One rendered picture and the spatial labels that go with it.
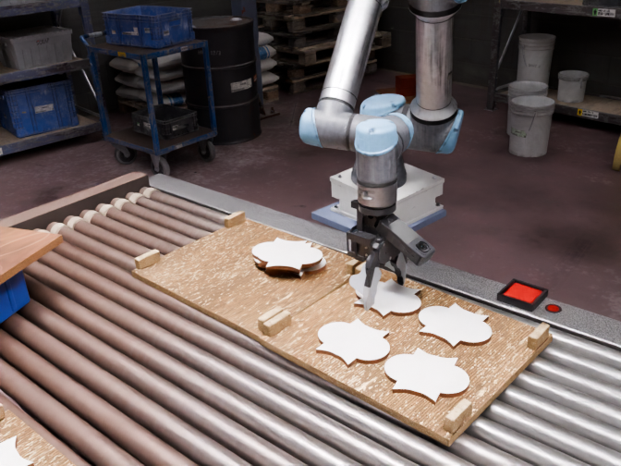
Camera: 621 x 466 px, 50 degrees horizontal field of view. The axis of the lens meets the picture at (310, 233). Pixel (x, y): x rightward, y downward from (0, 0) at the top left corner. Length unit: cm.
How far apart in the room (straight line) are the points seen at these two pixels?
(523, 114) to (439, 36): 333
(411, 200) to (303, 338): 67
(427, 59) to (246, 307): 70
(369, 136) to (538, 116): 371
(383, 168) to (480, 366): 38
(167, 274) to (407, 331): 55
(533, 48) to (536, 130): 115
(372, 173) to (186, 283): 49
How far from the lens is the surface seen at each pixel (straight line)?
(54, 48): 560
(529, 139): 492
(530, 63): 591
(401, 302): 133
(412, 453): 107
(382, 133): 120
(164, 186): 206
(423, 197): 184
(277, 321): 126
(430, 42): 157
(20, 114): 558
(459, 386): 114
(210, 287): 144
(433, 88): 164
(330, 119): 133
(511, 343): 126
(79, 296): 154
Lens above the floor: 165
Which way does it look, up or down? 26 degrees down
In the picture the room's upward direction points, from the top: 3 degrees counter-clockwise
